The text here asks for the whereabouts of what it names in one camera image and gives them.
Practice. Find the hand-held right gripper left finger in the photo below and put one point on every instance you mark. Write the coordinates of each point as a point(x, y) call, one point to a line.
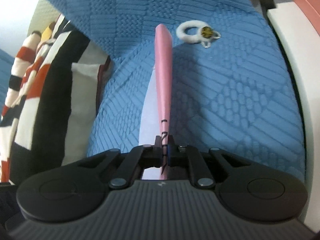
point(158, 152)

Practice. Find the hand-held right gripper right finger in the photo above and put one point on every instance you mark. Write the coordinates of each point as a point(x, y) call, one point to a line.
point(171, 152)

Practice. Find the pink paper bag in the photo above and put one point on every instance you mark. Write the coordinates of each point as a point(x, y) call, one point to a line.
point(163, 67)

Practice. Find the blue textured chair cover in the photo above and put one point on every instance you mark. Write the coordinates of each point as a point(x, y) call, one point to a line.
point(225, 92)

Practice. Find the red white black striped blanket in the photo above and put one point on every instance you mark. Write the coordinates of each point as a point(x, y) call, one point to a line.
point(50, 105)

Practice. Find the white chair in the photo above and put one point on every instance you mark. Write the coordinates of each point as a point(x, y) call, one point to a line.
point(300, 55)

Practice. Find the striped plush toy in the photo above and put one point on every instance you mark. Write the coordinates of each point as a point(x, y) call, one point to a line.
point(20, 62)

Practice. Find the blue ribbed sheet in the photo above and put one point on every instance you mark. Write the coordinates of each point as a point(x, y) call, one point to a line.
point(5, 75)

